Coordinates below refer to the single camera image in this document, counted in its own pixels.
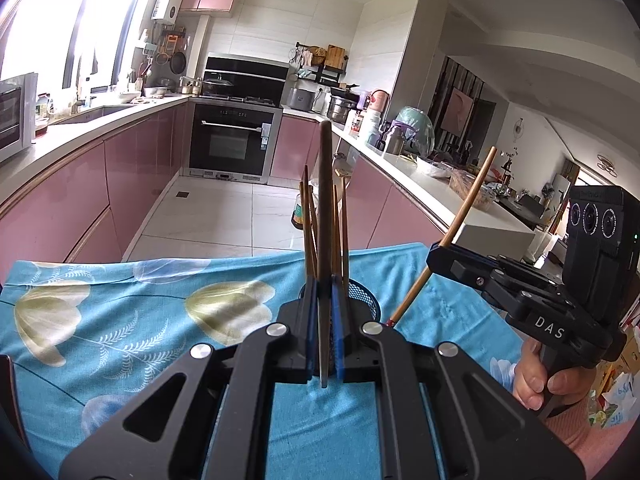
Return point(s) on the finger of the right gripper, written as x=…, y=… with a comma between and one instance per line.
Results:
x=487, y=275

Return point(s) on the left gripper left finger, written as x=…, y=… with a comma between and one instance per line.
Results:
x=299, y=360

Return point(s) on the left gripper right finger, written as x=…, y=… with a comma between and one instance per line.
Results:
x=351, y=357

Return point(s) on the light wooden chopstick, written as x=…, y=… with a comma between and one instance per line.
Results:
x=446, y=241

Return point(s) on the dark wooden chopstick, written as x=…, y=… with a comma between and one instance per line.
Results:
x=325, y=223

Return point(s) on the pink right sleeve forearm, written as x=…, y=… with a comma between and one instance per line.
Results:
x=594, y=446

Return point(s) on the chrome kitchen faucet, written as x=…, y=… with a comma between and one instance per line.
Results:
x=82, y=96

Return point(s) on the right hand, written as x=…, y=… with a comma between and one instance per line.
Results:
x=532, y=380

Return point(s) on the black mesh utensil holder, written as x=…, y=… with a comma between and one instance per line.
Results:
x=362, y=294

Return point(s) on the pink lower cabinets right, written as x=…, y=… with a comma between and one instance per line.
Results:
x=379, y=212

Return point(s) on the pink cabinets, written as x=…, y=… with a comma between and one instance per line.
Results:
x=83, y=196
x=379, y=212

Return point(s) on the wooden chopstick in holder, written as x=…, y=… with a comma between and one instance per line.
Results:
x=310, y=254

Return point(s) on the black built-in oven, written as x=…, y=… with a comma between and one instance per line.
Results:
x=232, y=141

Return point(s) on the pink thermos jug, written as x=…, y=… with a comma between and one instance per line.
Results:
x=378, y=101

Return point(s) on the grey rice cooker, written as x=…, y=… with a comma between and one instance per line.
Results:
x=300, y=99

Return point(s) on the steel stock pot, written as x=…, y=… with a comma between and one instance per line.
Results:
x=339, y=108

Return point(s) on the blue floral tablecloth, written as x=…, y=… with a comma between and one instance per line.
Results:
x=84, y=339

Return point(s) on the pink lower cabinets left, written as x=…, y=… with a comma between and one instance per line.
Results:
x=83, y=196

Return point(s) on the black range hood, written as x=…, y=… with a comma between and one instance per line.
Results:
x=239, y=77

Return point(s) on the black dish rack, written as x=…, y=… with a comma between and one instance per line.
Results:
x=321, y=65

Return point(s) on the black frying pan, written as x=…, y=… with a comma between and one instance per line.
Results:
x=177, y=63

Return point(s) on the white microwave oven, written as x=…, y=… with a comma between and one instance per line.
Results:
x=18, y=97

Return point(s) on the window with dark frame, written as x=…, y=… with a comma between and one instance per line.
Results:
x=47, y=37

